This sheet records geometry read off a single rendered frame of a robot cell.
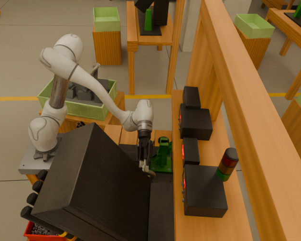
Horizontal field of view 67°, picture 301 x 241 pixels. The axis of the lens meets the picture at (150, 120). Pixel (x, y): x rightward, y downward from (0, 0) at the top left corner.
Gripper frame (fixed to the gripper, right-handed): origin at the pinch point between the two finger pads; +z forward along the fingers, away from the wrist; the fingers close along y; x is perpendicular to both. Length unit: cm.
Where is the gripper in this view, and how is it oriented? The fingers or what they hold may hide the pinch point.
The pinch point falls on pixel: (144, 166)
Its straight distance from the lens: 129.9
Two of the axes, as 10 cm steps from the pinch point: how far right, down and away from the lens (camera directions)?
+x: 7.0, 2.9, 6.5
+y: 7.1, -2.8, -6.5
